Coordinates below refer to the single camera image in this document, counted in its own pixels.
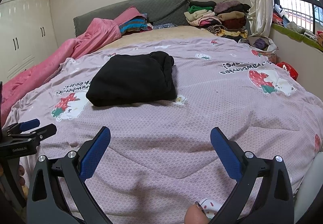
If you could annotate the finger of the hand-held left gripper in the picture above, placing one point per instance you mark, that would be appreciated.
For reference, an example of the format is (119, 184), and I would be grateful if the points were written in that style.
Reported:
(43, 131)
(29, 124)

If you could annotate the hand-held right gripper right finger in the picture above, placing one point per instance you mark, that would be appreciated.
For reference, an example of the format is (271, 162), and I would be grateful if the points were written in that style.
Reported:
(224, 153)

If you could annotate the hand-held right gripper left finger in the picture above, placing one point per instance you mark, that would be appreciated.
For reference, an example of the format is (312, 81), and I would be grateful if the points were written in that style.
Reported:
(97, 153)

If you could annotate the black sweater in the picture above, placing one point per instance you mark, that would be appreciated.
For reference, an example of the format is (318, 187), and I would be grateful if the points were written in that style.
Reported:
(131, 80)

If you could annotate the pile of folded clothes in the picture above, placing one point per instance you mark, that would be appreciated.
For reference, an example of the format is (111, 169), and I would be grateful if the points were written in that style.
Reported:
(219, 22)

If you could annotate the heap of colourful clothes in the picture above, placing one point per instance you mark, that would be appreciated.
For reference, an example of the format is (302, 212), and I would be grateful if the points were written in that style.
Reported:
(300, 27)

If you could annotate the person's left hand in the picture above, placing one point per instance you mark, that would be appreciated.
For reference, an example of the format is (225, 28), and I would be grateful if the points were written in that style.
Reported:
(22, 176)

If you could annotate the person's right hand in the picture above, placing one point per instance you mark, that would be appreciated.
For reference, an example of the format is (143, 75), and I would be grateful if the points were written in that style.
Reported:
(196, 216)

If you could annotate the strawberry printed quilt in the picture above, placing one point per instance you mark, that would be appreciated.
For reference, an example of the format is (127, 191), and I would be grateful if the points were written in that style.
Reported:
(176, 125)

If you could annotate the pink blanket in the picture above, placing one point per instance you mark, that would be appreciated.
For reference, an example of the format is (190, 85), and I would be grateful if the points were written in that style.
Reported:
(83, 44)

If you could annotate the white wardrobe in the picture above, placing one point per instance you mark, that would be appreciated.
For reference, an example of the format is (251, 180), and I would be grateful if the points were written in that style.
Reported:
(25, 24)

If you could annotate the red plastic bag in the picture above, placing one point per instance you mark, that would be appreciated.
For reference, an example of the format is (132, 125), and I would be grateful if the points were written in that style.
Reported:
(287, 70)

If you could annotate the purple cloth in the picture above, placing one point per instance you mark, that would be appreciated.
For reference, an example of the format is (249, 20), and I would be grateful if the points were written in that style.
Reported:
(259, 43)

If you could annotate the striped folded cloth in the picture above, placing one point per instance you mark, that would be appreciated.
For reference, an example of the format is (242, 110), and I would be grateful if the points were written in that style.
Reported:
(133, 25)

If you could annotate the beige bed sheet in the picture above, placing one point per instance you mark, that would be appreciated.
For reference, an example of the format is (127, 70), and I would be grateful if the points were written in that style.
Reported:
(164, 34)

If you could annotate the green window sill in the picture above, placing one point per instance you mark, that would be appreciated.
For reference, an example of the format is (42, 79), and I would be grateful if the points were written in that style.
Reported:
(290, 33)

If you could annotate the blue patterned cloth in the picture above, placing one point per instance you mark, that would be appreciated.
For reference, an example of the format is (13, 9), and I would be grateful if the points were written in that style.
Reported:
(164, 26)

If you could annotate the pink pillow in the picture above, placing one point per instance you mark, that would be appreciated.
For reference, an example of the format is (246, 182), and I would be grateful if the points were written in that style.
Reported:
(128, 15)

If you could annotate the grey padded headboard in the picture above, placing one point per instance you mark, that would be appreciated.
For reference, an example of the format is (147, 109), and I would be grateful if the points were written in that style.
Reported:
(164, 9)

